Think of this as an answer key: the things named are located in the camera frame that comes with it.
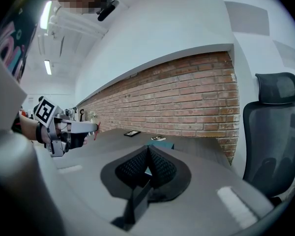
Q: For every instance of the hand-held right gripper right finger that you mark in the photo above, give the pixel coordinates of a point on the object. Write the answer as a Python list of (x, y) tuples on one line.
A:
[(199, 193)]

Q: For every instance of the grey wall panel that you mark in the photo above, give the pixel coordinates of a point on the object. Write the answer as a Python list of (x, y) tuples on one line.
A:
[(288, 54), (247, 18)]

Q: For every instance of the black mesh office chair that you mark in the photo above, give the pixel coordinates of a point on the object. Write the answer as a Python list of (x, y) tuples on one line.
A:
[(273, 136)]

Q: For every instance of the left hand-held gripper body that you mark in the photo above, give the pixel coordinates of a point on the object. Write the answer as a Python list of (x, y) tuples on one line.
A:
[(45, 110)]

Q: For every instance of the black picture frame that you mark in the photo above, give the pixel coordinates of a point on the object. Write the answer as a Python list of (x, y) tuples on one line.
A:
[(132, 133)]

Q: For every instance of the black head camera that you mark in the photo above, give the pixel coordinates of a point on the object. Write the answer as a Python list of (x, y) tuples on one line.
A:
[(108, 8)]

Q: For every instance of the long ceiling light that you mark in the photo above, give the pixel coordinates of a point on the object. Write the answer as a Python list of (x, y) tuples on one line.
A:
[(45, 15), (48, 67)]

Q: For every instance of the white ceiling pipes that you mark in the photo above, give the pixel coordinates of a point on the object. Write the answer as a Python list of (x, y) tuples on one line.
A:
[(76, 22)]

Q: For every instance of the person's left forearm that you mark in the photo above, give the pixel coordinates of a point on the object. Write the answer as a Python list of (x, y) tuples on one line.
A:
[(28, 128)]

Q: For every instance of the person's black printed t-shirt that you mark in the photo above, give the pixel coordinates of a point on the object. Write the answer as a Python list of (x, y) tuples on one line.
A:
[(12, 45)]

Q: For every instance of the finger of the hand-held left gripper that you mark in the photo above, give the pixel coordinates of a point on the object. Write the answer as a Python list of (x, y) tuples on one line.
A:
[(83, 127)]

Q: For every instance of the person's left hand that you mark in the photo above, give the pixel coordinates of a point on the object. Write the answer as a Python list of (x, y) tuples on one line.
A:
[(46, 136)]

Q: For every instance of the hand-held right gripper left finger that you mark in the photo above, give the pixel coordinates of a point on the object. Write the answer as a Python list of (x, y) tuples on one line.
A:
[(88, 193)]

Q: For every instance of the teal drawer box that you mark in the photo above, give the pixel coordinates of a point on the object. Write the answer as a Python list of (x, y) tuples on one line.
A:
[(166, 145)]

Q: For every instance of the small black-and-white notebook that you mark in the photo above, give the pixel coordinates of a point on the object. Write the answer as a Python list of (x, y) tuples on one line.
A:
[(158, 138)]

